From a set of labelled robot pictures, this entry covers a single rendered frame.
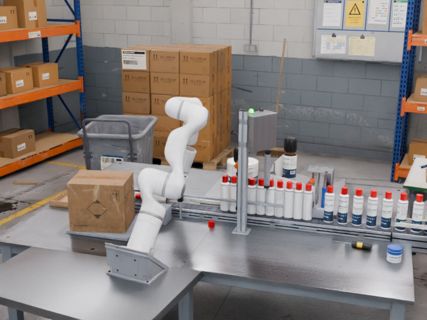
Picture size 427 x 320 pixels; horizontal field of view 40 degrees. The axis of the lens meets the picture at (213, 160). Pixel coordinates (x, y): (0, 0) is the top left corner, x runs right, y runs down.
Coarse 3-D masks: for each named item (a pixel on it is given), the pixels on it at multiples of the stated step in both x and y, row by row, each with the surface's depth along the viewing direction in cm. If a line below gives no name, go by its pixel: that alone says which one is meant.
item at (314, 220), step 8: (136, 200) 350; (184, 208) 339; (192, 208) 338; (200, 208) 338; (208, 208) 338; (216, 208) 338; (256, 216) 328; (264, 216) 328; (328, 224) 317; (336, 224) 317; (376, 224) 317
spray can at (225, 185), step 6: (222, 180) 330; (222, 186) 330; (228, 186) 330; (222, 192) 331; (228, 192) 331; (228, 198) 332; (222, 204) 333; (228, 204) 333; (222, 210) 334; (228, 210) 334
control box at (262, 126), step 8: (256, 112) 306; (264, 112) 307; (272, 112) 307; (248, 120) 300; (256, 120) 299; (264, 120) 302; (272, 120) 306; (248, 128) 301; (256, 128) 300; (264, 128) 304; (272, 128) 307; (248, 136) 302; (256, 136) 301; (264, 136) 305; (272, 136) 308; (248, 144) 303; (256, 144) 303; (264, 144) 306; (272, 144) 310
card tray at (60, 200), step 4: (64, 192) 369; (56, 196) 359; (60, 196) 364; (64, 196) 369; (52, 200) 353; (56, 200) 360; (60, 200) 363; (64, 200) 363; (52, 204) 353; (56, 204) 353; (60, 204) 352; (64, 204) 351
